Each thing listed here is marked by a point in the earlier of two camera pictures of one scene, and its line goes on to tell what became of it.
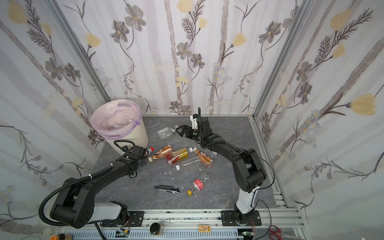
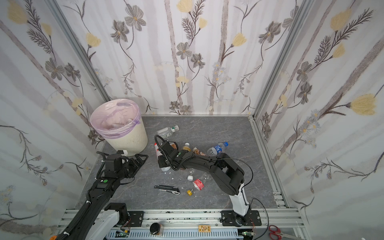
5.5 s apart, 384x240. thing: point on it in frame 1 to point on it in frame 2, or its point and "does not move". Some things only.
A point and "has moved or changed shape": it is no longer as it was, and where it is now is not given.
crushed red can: x=198 y=184 does not move
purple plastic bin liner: x=116 y=118 does not move
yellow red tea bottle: x=178 y=158 has moved or changed shape
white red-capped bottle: x=150 y=149 to x=158 y=153
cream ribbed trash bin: x=139 y=137 does not move
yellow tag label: x=204 y=228 does not move
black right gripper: x=190 y=131 to x=163 y=158
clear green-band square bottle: x=166 y=132 does not move
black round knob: x=154 y=228 does not move
